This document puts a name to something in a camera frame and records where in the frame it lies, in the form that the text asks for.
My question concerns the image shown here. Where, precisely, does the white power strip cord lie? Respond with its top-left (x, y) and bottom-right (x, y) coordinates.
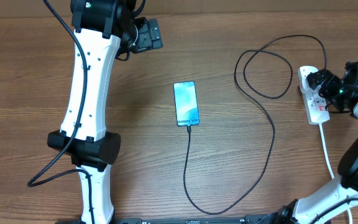
top-left (318, 123), bottom-right (354, 224)

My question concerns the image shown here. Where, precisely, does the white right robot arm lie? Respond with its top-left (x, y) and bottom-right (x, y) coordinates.
top-left (260, 62), bottom-right (358, 223)

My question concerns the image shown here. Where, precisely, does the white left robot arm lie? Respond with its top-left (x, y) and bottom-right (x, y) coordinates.
top-left (47, 0), bottom-right (163, 223)

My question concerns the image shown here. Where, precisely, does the blue smartphone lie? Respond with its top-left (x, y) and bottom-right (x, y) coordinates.
top-left (173, 81), bottom-right (200, 126)

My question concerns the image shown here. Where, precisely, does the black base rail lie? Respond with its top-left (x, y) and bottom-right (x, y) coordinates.
top-left (54, 213), bottom-right (279, 224)

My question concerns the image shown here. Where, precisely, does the white power strip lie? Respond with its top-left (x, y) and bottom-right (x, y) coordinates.
top-left (298, 66), bottom-right (330, 125)

